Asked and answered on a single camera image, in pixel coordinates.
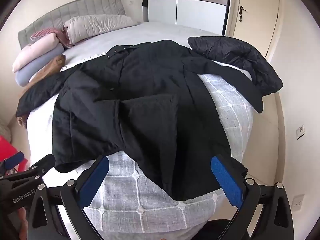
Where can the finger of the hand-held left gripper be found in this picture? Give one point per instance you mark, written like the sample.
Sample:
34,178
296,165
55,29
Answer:
13,160
43,164

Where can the blue-grey pillow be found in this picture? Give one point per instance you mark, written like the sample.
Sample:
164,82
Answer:
32,70

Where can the black quilted jacket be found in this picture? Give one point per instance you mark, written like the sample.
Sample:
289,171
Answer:
237,52

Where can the red plastic stool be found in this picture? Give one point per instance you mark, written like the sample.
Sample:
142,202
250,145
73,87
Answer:
7,147

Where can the person's dark trousers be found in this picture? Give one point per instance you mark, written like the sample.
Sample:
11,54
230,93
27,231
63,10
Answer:
215,231

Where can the white lattice bedspread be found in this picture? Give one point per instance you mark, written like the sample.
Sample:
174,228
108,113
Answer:
137,205

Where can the wall socket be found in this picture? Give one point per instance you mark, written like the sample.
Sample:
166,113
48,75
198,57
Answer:
298,203

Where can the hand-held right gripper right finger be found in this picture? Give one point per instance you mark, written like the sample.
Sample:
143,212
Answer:
227,182

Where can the pale pink folded quilt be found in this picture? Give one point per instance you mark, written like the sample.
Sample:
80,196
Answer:
35,52

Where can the dusty pink pillow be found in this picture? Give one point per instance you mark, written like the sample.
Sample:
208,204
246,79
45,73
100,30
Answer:
47,33

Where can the bed with pale sheet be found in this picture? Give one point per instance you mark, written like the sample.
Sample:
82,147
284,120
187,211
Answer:
162,32

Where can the white and grey wardrobe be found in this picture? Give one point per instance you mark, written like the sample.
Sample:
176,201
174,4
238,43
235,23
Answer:
195,12

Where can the beige pillow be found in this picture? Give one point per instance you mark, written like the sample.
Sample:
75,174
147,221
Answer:
100,26

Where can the large black coat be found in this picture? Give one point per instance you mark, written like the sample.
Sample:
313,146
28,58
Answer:
150,105

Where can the grey padded headboard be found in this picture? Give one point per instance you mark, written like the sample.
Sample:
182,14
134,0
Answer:
87,5

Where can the cream door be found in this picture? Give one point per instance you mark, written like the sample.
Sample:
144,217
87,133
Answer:
255,30

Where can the wall light switch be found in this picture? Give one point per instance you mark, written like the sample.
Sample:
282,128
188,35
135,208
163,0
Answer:
300,132

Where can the brown knit garment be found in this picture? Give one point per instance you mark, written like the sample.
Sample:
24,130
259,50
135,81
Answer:
52,65

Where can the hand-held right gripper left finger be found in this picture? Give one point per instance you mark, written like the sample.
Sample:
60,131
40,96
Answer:
95,180

